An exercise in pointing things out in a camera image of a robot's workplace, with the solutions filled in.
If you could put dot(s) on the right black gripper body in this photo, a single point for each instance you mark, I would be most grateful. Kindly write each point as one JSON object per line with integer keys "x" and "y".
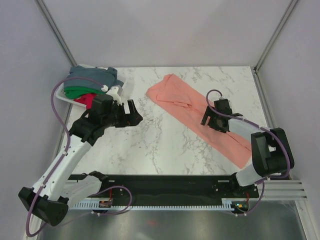
{"x": 212, "y": 122}

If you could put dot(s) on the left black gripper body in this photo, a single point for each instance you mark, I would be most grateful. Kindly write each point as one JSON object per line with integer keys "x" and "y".
{"x": 117, "y": 118}

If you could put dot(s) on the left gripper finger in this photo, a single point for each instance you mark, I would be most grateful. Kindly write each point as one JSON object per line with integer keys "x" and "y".
{"x": 133, "y": 119}
{"x": 131, "y": 106}

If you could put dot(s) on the salmon pink t shirt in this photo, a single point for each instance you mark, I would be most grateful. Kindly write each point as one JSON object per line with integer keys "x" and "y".
{"x": 188, "y": 106}

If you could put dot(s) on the white plastic laundry basket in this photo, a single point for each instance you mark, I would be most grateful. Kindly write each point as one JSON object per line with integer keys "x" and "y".
{"x": 60, "y": 91}

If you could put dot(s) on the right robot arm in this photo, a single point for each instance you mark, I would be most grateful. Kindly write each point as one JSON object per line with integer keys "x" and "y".
{"x": 271, "y": 154}

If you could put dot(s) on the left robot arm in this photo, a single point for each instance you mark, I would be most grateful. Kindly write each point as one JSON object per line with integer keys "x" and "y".
{"x": 49, "y": 199}

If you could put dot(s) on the red t shirt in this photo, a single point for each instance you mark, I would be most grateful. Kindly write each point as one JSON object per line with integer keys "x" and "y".
{"x": 86, "y": 100}

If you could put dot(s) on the green t shirt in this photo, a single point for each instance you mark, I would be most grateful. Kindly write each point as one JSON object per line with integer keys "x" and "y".
{"x": 75, "y": 92}

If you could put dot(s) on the grey blue t shirt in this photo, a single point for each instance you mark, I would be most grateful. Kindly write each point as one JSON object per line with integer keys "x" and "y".
{"x": 92, "y": 77}

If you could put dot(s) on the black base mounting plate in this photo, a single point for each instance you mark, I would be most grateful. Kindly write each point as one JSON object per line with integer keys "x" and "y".
{"x": 173, "y": 190}

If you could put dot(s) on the white slotted cable duct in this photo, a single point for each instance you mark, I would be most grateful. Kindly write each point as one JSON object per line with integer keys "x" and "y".
{"x": 97, "y": 205}

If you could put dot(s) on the left aluminium frame post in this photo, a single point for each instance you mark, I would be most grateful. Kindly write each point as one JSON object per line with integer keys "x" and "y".
{"x": 56, "y": 31}

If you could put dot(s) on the aluminium frame post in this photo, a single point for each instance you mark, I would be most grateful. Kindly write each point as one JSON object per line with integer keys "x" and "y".
{"x": 56, "y": 31}
{"x": 276, "y": 33}

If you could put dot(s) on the right aluminium frame post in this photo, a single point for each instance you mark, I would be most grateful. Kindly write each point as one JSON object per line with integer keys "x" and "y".
{"x": 276, "y": 33}

